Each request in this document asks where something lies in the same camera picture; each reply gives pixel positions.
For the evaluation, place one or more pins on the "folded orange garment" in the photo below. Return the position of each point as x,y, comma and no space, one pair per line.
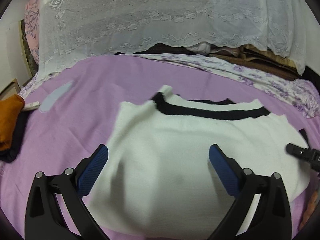
9,110

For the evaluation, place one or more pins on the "framed picture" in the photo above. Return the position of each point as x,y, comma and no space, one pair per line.
32,66

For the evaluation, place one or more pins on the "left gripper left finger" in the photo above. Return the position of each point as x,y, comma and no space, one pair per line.
43,216

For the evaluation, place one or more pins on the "pink floral pillow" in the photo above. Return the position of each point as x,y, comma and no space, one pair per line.
31,26

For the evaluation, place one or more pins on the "purple bed sheet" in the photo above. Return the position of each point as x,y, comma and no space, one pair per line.
82,118

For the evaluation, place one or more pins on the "right human hand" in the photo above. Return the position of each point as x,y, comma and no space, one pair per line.
309,210

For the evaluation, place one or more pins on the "white lace cover cloth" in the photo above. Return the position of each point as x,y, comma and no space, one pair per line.
72,30

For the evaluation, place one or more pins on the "white black-striped knit sweater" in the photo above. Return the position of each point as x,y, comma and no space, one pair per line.
158,181

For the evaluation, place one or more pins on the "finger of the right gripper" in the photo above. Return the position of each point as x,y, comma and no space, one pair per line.
297,151

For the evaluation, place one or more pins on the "brown striped blanket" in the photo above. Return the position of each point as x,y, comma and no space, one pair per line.
251,57

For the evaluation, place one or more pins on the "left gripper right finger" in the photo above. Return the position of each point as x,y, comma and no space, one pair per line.
271,219

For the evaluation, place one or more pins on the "purple floral white quilt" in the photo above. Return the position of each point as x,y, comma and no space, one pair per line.
299,93

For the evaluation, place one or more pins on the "small white paper box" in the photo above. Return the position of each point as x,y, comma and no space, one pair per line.
31,106

